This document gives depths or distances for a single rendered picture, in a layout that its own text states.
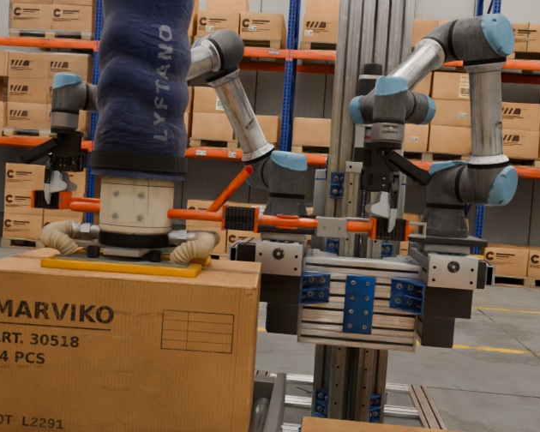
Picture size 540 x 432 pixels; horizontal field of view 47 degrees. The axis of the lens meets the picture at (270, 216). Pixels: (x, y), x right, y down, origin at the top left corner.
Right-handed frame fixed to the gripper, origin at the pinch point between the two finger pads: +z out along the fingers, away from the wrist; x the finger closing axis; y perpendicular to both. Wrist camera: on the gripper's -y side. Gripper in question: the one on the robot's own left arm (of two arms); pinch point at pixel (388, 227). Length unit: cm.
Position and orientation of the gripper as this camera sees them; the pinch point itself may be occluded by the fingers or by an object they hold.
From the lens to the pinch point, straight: 149.7
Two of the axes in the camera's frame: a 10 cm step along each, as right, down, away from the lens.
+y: -10.0, -0.7, 0.1
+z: -0.7, 10.0, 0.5
